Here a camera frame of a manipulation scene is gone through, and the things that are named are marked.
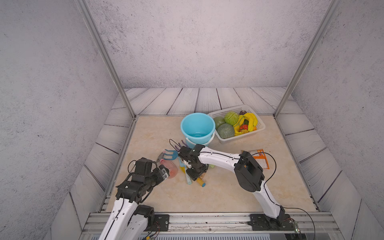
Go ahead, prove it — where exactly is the green shovel wooden handle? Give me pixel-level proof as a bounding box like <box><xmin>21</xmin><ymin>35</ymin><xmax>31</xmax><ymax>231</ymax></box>
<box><xmin>199</xmin><ymin>165</ymin><xmax>215</xmax><ymax>179</ymax></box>

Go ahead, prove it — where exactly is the left aluminium frame post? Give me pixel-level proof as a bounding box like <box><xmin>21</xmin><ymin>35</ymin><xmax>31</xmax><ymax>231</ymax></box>
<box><xmin>75</xmin><ymin>0</ymin><xmax>136</xmax><ymax>119</ymax></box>

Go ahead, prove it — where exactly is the light blue plastic bucket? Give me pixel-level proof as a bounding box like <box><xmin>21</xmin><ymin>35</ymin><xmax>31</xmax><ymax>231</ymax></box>
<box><xmin>181</xmin><ymin>113</ymin><xmax>216</xmax><ymax>149</ymax></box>

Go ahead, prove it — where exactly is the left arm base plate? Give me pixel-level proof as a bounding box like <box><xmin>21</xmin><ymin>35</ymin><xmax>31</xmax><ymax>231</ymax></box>
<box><xmin>145</xmin><ymin>214</ymin><xmax>170</xmax><ymax>232</ymax></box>

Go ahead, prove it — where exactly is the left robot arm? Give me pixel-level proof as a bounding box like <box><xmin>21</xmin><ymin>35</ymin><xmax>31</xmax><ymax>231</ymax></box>
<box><xmin>99</xmin><ymin>158</ymin><xmax>170</xmax><ymax>240</ymax></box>

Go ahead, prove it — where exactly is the orange seed packet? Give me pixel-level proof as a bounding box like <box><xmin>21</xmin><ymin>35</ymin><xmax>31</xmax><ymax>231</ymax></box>
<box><xmin>250</xmin><ymin>149</ymin><xmax>270</xmax><ymax>170</ymax></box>

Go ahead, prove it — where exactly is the aluminium frame post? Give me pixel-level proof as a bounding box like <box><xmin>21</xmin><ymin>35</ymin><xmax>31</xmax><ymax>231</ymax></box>
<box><xmin>75</xmin><ymin>0</ymin><xmax>136</xmax><ymax>119</ymax></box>
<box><xmin>273</xmin><ymin>0</ymin><xmax>342</xmax><ymax>120</ymax></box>

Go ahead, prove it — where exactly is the pink spray bottle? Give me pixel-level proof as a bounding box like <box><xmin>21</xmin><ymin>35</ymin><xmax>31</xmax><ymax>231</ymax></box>
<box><xmin>157</xmin><ymin>151</ymin><xmax>178</xmax><ymax>179</ymax></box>

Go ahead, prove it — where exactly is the light blue fork white handle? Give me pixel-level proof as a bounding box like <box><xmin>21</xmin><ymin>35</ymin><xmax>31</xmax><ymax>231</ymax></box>
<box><xmin>179</xmin><ymin>158</ymin><xmax>192</xmax><ymax>185</ymax></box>

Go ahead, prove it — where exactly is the right aluminium frame post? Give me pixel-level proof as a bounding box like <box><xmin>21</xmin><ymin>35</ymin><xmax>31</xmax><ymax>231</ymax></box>
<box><xmin>273</xmin><ymin>0</ymin><xmax>342</xmax><ymax>120</ymax></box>

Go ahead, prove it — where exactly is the purple rake pink handle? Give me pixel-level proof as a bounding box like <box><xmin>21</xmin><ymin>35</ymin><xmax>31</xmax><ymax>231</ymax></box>
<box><xmin>175</xmin><ymin>140</ymin><xmax>189</xmax><ymax>152</ymax></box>

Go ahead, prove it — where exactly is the teal fork yellow handle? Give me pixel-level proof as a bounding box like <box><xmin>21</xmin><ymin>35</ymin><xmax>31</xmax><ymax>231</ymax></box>
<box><xmin>163</xmin><ymin>150</ymin><xmax>179</xmax><ymax>161</ymax></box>

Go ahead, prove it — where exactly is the round green melon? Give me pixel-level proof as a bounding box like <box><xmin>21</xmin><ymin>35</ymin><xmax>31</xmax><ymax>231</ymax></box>
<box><xmin>217</xmin><ymin>123</ymin><xmax>235</xmax><ymax>139</ymax></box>

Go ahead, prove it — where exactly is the green cabbage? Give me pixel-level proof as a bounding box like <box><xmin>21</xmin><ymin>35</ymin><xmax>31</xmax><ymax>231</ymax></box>
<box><xmin>224</xmin><ymin>111</ymin><xmax>239</xmax><ymax>126</ymax></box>

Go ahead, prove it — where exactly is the yellow banana bunch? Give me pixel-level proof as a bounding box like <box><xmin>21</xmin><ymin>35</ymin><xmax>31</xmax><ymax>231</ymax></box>
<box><xmin>234</xmin><ymin>113</ymin><xmax>259</xmax><ymax>136</ymax></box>

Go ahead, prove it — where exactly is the aluminium front rail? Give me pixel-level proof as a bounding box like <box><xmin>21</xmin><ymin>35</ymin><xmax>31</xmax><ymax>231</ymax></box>
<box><xmin>81</xmin><ymin>211</ymin><xmax>354</xmax><ymax>240</ymax></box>

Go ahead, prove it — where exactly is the green apple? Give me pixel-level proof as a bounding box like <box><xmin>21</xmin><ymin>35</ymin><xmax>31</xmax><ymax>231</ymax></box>
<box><xmin>214</xmin><ymin>116</ymin><xmax>226</xmax><ymax>129</ymax></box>

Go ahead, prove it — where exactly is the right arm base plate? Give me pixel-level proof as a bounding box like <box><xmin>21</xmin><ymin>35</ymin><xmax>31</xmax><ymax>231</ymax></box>
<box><xmin>247</xmin><ymin>214</ymin><xmax>296</xmax><ymax>231</ymax></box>

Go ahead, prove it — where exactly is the yellow shovel blue-tipped handle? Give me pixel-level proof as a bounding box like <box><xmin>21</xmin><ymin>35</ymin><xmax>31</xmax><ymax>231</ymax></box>
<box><xmin>195</xmin><ymin>178</ymin><xmax>206</xmax><ymax>187</ymax></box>

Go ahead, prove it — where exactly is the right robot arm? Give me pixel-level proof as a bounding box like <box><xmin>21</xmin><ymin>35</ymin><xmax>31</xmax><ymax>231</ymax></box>
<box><xmin>178</xmin><ymin>145</ymin><xmax>285</xmax><ymax>228</ymax></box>

